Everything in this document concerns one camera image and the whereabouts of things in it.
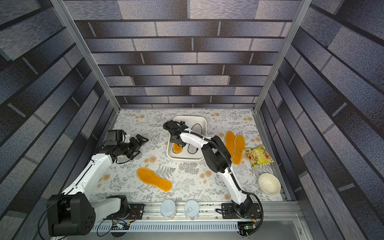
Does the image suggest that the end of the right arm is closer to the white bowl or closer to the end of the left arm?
the end of the left arm

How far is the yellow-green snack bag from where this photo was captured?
0.89 m

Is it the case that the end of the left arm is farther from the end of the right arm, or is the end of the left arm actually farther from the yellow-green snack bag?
the yellow-green snack bag

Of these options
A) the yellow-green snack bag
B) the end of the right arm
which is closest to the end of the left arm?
the end of the right arm

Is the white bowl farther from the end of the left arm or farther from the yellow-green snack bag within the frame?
the end of the left arm
